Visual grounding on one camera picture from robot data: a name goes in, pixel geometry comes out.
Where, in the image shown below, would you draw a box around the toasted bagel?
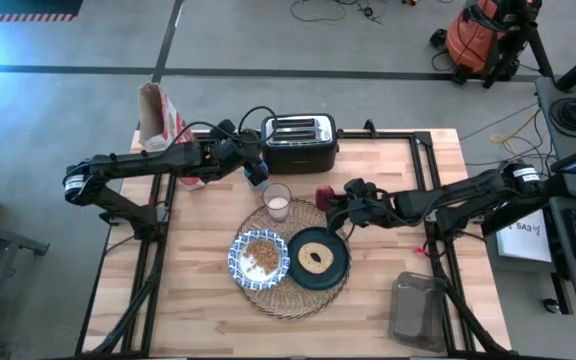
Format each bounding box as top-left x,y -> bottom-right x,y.
296,241 -> 336,276

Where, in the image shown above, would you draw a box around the clear plastic container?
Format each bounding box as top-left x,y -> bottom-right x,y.
387,270 -> 450,354

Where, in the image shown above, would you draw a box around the yellow floor cable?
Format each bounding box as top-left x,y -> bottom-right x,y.
489,108 -> 543,157

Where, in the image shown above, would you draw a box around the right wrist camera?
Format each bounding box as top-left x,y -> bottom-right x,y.
343,177 -> 377,199

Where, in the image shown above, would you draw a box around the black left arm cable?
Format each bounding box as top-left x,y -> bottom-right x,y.
167,104 -> 280,152

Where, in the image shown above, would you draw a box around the coiled black cable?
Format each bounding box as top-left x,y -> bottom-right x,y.
546,95 -> 576,135

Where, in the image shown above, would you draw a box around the brown cereal pieces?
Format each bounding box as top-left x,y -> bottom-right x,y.
241,239 -> 282,270

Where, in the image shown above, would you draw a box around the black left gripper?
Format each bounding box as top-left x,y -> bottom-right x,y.
206,127 -> 271,184

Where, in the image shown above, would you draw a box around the blue patterned paper bowl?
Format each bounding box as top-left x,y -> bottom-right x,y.
226,228 -> 292,293

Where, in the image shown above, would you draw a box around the dark green plate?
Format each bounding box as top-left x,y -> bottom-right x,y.
286,225 -> 352,293

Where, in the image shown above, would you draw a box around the white paper sheet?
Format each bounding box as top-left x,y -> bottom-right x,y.
494,208 -> 554,265

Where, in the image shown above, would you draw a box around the red apple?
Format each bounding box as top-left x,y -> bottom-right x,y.
314,184 -> 338,213

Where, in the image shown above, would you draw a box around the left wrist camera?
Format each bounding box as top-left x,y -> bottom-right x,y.
216,118 -> 238,137

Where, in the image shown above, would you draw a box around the orange shop vacuum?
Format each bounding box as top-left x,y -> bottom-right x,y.
429,0 -> 542,90

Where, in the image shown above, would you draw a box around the black metal rig frame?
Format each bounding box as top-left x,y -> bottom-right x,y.
74,119 -> 510,359

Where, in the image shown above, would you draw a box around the black floor cable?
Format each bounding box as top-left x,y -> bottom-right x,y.
289,0 -> 390,25

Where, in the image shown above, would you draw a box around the hazard striped floor mat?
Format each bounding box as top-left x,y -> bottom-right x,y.
0,0 -> 85,23

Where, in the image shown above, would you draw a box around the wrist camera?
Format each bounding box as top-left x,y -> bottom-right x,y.
343,177 -> 377,199
216,118 -> 238,137

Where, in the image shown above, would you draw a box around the round woven straw placemat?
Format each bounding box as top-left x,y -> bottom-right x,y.
232,198 -> 354,321

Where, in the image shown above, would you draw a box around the clear glass with milk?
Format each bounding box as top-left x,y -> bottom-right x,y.
261,182 -> 293,223

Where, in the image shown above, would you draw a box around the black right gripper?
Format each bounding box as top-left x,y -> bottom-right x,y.
325,178 -> 400,227

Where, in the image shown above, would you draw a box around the black two-slot toaster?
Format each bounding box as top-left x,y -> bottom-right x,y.
259,112 -> 340,176

